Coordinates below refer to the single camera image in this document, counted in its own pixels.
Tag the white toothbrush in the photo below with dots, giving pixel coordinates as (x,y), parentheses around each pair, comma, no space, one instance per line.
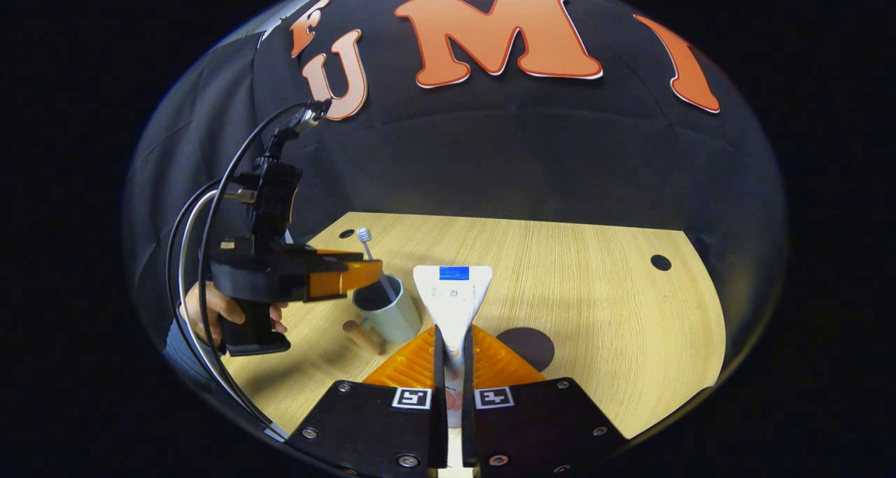
(365,243)

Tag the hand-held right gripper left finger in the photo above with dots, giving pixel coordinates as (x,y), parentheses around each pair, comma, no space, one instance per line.
(371,429)

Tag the dark round coaster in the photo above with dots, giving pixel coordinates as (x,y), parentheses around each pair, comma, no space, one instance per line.
(535,348)

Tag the white toothpaste tube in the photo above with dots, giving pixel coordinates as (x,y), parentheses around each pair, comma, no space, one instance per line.
(452,299)

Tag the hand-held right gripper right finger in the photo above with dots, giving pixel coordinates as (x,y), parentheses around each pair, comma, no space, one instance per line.
(539,429)

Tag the dark grey curtain panel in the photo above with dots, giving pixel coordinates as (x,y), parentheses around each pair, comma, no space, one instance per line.
(189,184)

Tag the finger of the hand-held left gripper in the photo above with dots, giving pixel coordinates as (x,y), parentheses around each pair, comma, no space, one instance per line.
(343,280)
(336,252)

